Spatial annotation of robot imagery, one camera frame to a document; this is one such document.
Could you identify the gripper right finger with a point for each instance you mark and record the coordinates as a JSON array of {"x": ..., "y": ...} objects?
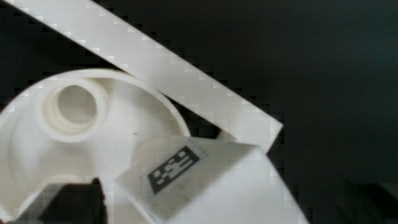
[{"x": 367, "y": 203}]

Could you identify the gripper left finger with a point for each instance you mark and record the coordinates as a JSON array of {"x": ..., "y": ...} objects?
[{"x": 69, "y": 204}]

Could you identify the white stool leg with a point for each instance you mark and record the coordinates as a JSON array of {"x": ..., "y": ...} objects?
[{"x": 204, "y": 182}]

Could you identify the white round stool seat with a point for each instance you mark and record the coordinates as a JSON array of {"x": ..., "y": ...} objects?
[{"x": 77, "y": 122}]

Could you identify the white right fence piece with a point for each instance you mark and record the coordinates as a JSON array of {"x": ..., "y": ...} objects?
[{"x": 115, "y": 40}]

